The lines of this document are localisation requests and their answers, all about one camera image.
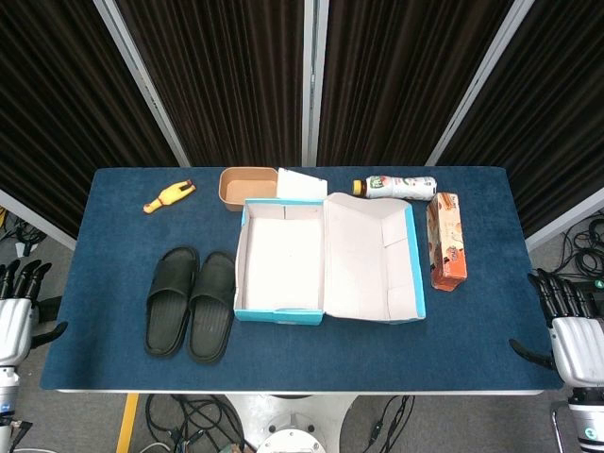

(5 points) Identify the grey metal tube frame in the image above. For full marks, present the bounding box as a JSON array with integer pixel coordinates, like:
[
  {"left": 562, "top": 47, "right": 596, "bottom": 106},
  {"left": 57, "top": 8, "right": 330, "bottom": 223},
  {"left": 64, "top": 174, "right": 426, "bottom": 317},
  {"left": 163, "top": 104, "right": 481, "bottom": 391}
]
[{"left": 548, "top": 400, "right": 575, "bottom": 453}]

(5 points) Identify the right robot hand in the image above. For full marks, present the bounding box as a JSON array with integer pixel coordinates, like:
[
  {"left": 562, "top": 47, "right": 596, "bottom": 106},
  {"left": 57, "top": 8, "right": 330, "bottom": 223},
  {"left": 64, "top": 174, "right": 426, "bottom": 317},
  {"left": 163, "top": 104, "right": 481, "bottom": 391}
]
[{"left": 508, "top": 267, "right": 604, "bottom": 391}]

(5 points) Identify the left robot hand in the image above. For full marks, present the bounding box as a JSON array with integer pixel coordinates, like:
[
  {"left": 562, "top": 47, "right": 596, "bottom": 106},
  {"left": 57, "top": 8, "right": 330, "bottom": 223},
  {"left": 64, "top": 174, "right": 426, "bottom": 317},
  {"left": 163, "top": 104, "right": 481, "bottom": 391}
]
[{"left": 0, "top": 258, "right": 70, "bottom": 368}]

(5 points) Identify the yellow rubber chicken toy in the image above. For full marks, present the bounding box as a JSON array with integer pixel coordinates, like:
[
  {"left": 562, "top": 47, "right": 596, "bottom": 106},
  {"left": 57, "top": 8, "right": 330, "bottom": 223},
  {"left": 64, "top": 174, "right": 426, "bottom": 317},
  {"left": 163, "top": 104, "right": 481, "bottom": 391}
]
[{"left": 143, "top": 178, "right": 198, "bottom": 217}]

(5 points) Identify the black floor cable bundle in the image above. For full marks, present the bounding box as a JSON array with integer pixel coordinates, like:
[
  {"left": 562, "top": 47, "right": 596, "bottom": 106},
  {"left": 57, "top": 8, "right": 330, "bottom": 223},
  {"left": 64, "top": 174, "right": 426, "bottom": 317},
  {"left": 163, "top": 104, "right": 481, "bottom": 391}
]
[
  {"left": 532, "top": 214, "right": 604, "bottom": 290},
  {"left": 143, "top": 394, "right": 249, "bottom": 453},
  {"left": 0, "top": 206, "right": 46, "bottom": 259}
]

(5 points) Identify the orange biscuit box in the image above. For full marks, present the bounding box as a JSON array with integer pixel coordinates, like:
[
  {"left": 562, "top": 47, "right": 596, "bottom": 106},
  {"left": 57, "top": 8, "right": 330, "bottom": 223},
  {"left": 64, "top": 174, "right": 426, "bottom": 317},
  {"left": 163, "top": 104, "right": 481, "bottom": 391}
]
[{"left": 425, "top": 191, "right": 470, "bottom": 292}]

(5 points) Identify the brown paper food container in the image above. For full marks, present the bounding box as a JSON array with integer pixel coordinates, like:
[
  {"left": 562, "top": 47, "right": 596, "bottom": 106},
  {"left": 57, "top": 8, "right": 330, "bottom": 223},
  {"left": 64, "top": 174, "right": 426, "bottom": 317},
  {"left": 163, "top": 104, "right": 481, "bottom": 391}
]
[{"left": 217, "top": 165, "right": 280, "bottom": 214}]

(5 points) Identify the black slipper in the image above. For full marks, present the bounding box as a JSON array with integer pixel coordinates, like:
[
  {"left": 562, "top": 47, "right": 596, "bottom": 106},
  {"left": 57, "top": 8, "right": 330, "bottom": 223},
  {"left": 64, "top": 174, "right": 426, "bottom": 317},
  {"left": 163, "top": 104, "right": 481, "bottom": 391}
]
[
  {"left": 186, "top": 250, "right": 238, "bottom": 366},
  {"left": 143, "top": 245, "right": 201, "bottom": 359}
]

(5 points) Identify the grey aluminium partition post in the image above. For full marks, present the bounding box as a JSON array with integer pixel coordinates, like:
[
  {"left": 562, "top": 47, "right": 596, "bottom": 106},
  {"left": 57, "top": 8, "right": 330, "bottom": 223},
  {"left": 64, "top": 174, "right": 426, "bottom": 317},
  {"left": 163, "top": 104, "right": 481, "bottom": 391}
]
[
  {"left": 301, "top": 0, "right": 330, "bottom": 168},
  {"left": 425, "top": 0, "right": 538, "bottom": 168},
  {"left": 0, "top": 187, "right": 78, "bottom": 252},
  {"left": 524, "top": 186, "right": 604, "bottom": 252},
  {"left": 92, "top": 0, "right": 192, "bottom": 168}
]

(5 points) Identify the dark blue table mat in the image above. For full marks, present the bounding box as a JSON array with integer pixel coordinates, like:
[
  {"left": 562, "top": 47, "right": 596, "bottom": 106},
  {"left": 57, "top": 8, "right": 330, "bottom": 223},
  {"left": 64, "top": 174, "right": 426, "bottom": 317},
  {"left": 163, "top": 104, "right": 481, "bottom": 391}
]
[{"left": 39, "top": 165, "right": 566, "bottom": 393}]

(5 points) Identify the light blue shoe box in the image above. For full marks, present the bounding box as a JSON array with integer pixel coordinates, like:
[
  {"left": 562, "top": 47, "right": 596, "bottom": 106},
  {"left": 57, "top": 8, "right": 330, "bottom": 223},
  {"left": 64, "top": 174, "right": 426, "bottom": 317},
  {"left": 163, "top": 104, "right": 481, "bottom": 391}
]
[{"left": 232, "top": 191, "right": 428, "bottom": 327}]

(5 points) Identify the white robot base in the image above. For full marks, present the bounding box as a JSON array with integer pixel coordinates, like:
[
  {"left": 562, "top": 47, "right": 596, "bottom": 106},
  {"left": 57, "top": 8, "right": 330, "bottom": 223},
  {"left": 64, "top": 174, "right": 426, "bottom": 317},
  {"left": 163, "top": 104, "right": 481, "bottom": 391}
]
[{"left": 225, "top": 394, "right": 361, "bottom": 453}]

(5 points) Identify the white drink bottle yellow cap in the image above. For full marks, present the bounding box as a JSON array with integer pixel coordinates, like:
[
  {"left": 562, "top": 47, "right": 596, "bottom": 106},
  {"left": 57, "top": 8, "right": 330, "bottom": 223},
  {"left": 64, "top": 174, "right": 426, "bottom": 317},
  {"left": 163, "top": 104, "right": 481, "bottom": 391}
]
[{"left": 352, "top": 175, "right": 437, "bottom": 201}]

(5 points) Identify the yellow floor tape strip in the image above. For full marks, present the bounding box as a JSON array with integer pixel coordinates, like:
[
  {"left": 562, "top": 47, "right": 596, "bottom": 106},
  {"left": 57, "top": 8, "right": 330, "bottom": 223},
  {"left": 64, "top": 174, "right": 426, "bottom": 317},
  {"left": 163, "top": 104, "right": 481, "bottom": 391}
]
[{"left": 114, "top": 394, "right": 142, "bottom": 453}]

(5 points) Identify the dark ribbed partition panel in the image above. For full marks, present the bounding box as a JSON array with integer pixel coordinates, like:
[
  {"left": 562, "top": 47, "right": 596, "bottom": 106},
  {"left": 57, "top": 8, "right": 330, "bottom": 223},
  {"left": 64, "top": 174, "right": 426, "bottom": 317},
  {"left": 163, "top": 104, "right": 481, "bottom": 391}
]
[
  {"left": 115, "top": 0, "right": 307, "bottom": 168},
  {"left": 316, "top": 0, "right": 516, "bottom": 168},
  {"left": 438, "top": 0, "right": 604, "bottom": 238},
  {"left": 0, "top": 0, "right": 183, "bottom": 240}
]

